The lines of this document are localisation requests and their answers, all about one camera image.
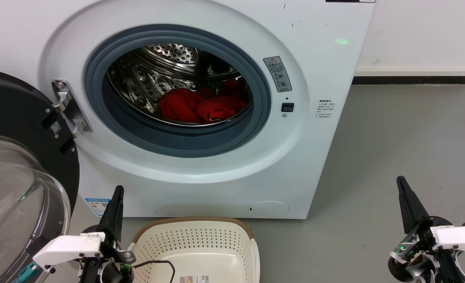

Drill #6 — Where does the red garment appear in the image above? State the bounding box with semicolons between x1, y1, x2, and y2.
158;78;249;125

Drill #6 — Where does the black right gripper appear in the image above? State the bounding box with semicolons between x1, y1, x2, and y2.
388;176;465;283

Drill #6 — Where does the teal left cable connector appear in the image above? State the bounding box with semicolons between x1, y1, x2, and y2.
18;263;40;282

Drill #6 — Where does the white front-load washing machine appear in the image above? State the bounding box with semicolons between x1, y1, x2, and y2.
0;0;377;220

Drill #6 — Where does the grey warning sticker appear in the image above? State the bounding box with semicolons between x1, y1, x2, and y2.
263;56;292;93

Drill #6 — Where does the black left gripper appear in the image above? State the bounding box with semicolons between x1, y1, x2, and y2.
79;186;136;283

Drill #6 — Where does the blue energy label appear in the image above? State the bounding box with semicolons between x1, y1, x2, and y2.
85;198;111;217

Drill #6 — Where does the thin black cable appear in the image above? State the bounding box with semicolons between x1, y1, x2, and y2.
133;259;176;283

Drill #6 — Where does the black glass washer door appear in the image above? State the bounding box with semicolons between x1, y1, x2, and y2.
0;68;80;283

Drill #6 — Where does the round white filter cover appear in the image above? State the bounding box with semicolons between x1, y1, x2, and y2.
248;201;290;218

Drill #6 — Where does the silver metal door hinge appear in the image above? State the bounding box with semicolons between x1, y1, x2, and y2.
51;79;93;138

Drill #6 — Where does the grey rubber door gasket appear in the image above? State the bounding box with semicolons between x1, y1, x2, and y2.
84;24;272;158

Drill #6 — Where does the small text sticker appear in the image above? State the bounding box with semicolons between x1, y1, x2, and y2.
316;98;335;120

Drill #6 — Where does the white and black baseboard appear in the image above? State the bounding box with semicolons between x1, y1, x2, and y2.
352;67;465;85

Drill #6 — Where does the cream perforated laundry basket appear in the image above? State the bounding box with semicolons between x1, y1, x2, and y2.
127;216;261;283

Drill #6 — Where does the stainless steel washing machine drum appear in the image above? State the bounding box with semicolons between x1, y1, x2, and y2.
107;43;254;127

